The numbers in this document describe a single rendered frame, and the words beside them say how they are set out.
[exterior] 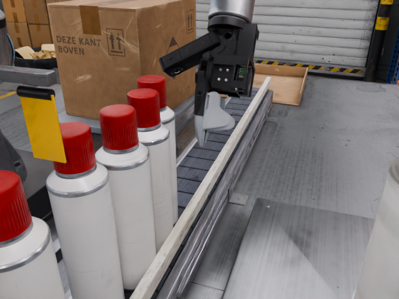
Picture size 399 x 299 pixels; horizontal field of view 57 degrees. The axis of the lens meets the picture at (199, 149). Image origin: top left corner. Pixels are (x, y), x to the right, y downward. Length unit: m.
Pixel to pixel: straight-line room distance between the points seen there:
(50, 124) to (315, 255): 0.35
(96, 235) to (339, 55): 4.37
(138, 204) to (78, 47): 0.61
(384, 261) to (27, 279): 0.26
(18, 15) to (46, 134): 4.11
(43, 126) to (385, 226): 0.27
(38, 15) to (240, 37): 3.68
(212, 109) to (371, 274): 0.36
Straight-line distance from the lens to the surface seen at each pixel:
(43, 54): 2.95
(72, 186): 0.31
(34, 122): 0.30
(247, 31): 0.63
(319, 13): 4.53
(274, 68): 1.39
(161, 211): 0.43
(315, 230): 0.53
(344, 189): 0.73
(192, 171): 0.64
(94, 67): 0.90
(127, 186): 0.35
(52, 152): 0.30
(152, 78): 0.43
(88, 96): 0.95
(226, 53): 0.63
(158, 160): 0.39
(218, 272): 0.52
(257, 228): 0.52
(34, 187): 0.62
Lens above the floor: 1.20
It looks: 27 degrees down
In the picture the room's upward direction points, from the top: straight up
